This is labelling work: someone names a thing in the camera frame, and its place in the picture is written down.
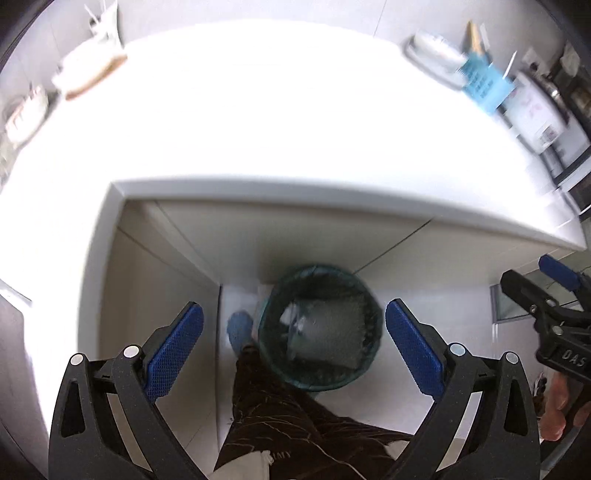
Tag bubble wrap sheet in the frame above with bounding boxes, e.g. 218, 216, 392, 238
280, 296, 365, 369

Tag dark green trash basket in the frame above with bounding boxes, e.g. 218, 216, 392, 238
259, 264, 384, 392

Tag person right hand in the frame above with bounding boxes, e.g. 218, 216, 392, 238
539, 372, 570, 441

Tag microwave oven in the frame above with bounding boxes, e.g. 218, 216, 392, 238
541, 130, 590, 219

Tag blue slipper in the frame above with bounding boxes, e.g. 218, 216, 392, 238
226, 311, 256, 357

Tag person leg dark trousers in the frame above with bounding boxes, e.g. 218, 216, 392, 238
209, 345, 412, 479

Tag white rice cooker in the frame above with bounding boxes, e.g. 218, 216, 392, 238
503, 70, 569, 154

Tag blue utensil holder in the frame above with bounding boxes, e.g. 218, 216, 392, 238
461, 53, 514, 114

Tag blue striped plate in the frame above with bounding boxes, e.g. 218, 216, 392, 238
405, 40, 468, 90

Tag wooden chopsticks in holder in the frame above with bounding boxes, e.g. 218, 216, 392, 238
467, 20, 485, 56

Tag blue patterned bowl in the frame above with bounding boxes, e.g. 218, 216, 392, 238
412, 31, 468, 70

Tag white bowl with chopsticks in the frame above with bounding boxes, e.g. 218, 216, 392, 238
5, 85, 49, 148

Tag round wooden trivet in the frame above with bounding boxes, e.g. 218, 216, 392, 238
65, 55, 127, 101

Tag stacked white bowls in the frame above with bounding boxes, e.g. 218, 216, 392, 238
52, 38, 116, 93

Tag white utensil cup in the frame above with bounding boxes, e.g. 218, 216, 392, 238
84, 1, 121, 44

